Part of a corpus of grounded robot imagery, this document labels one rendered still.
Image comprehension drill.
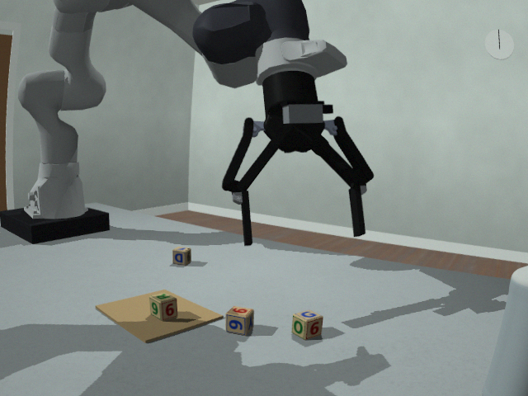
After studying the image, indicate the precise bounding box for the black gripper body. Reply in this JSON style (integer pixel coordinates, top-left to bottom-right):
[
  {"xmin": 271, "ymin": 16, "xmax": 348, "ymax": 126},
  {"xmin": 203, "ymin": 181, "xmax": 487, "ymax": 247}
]
[{"xmin": 262, "ymin": 71, "xmax": 318, "ymax": 153}]

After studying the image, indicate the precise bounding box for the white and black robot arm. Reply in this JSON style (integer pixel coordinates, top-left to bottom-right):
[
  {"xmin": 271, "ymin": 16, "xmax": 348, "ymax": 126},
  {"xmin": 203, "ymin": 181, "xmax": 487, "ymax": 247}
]
[{"xmin": 18, "ymin": 0, "xmax": 347, "ymax": 219}]

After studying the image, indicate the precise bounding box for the tan flat mat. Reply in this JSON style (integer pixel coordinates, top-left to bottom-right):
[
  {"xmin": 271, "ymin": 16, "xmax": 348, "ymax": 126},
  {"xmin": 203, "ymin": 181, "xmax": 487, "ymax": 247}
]
[{"xmin": 96, "ymin": 290, "xmax": 224, "ymax": 343}]

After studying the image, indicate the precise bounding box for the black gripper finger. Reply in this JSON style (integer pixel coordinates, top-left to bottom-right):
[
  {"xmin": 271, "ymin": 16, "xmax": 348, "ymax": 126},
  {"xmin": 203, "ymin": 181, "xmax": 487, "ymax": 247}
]
[
  {"xmin": 301, "ymin": 116, "xmax": 374, "ymax": 237},
  {"xmin": 222, "ymin": 117, "xmax": 292, "ymax": 246}
]

